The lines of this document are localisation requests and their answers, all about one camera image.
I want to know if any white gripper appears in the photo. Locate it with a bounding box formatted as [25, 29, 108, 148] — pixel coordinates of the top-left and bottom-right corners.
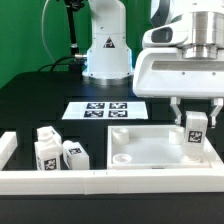
[133, 48, 224, 128]

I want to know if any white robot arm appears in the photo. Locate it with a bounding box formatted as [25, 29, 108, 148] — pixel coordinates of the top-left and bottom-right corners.
[83, 0, 224, 126]

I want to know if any white U-shaped obstacle fence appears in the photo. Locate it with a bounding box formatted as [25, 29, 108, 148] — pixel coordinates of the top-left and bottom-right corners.
[0, 132, 224, 195]

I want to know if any white sheet with tags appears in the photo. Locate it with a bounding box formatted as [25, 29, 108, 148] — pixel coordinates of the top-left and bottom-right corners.
[62, 101, 148, 120]

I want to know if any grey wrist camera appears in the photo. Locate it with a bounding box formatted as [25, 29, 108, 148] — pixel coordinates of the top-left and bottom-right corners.
[142, 21, 189, 49]

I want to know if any black cable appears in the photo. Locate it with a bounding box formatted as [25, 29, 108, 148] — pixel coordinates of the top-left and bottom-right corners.
[37, 55, 78, 73]

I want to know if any white cable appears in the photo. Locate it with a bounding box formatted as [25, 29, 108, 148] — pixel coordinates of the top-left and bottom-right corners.
[41, 0, 56, 64]

